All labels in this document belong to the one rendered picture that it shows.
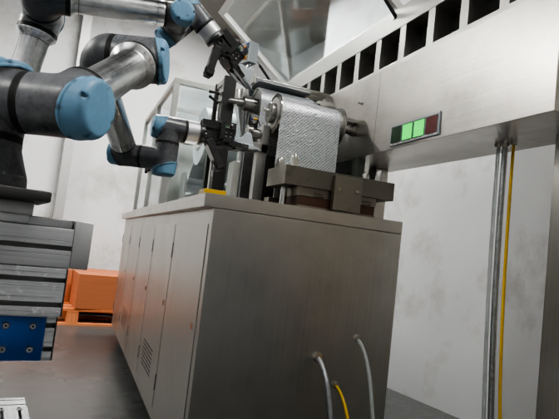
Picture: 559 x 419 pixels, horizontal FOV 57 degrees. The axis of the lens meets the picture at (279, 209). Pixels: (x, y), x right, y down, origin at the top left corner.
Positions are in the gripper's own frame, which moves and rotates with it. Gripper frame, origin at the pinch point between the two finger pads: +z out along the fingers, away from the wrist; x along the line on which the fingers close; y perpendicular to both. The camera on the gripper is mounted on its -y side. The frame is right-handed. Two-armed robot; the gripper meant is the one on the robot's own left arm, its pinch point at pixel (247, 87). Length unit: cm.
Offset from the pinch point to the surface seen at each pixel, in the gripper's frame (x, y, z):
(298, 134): -4.5, 1.9, 23.6
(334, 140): -4.4, 11.5, 34.7
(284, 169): -23.1, -17.5, 25.5
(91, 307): 264, -111, 55
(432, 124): -47, 19, 42
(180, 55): 363, 117, -62
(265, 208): -31, -32, 29
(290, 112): -4.5, 4.9, 16.2
